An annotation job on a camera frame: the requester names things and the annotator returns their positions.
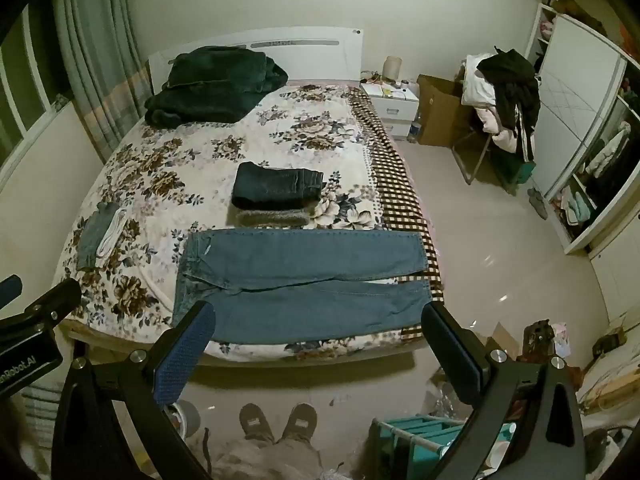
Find floral bed blanket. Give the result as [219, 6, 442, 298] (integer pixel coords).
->
[52, 82, 446, 364]

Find folded grey fuzzy pants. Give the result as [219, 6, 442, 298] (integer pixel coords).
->
[227, 203, 314, 229]

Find white wardrobe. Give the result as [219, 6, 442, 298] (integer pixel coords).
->
[525, 0, 640, 257]

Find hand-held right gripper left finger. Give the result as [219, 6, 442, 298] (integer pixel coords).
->
[51, 300, 217, 480]

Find grey-green curtain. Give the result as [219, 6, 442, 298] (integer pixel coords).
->
[52, 0, 152, 162]

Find teal storage rack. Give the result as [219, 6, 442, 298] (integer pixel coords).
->
[370, 414, 517, 480]

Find black bag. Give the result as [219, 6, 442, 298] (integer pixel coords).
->
[592, 332, 629, 362]

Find white bed headboard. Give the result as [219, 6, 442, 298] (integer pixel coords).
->
[147, 26, 365, 97]

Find white nightstand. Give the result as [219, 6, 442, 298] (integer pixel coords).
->
[361, 81, 420, 141]

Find grey slippers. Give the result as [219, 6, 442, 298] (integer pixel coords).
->
[527, 187, 551, 220]

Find folded white cloth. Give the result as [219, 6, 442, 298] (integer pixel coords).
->
[96, 208, 129, 257]

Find brown checked bed sheet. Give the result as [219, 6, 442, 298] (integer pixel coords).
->
[347, 87, 446, 346]

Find dark green cloth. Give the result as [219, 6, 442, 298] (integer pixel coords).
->
[231, 162, 325, 211]

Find folding chair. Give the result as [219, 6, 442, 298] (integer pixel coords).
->
[452, 122, 503, 186]

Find teal green bag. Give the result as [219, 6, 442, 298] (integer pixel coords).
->
[492, 151, 537, 192]

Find person's shoe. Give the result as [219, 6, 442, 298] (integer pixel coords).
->
[282, 403, 319, 444]
[239, 404, 275, 444]

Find pile of white clothes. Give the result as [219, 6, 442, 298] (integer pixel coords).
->
[461, 53, 522, 154]

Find dark red machine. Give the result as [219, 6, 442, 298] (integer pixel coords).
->
[519, 319, 557, 362]

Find flat cardboard piece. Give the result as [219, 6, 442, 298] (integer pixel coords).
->
[486, 322, 522, 359]

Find dark green plush blanket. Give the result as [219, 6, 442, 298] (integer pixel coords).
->
[144, 46, 290, 127]

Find person's left shoe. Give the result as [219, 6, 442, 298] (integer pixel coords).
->
[239, 404, 275, 444]

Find person's right shoe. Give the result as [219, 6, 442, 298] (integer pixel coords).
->
[282, 403, 319, 444]

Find brown cardboard box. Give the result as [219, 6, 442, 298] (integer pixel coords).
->
[416, 74, 475, 149]

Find blue jeans pants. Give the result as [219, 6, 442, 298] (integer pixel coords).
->
[172, 227, 434, 346]

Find folded grey-blue cloth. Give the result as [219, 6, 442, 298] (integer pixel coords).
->
[76, 202, 121, 272]

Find white framed window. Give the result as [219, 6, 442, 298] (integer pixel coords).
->
[0, 0, 76, 173]

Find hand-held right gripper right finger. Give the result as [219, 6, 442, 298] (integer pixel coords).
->
[421, 301, 586, 480]

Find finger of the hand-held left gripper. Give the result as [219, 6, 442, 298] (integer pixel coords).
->
[0, 274, 24, 312]
[0, 278, 82, 333]

